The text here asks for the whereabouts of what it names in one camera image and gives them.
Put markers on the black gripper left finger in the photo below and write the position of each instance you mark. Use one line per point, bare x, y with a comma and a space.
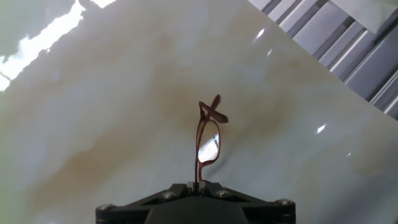
130, 207

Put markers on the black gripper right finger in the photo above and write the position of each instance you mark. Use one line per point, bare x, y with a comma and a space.
264, 207

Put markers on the brown frame glasses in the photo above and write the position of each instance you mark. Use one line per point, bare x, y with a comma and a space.
214, 115

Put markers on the marble pattern table mat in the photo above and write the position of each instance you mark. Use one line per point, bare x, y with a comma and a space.
124, 109

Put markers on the white tissue sheet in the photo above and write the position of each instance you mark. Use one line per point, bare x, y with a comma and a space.
363, 12

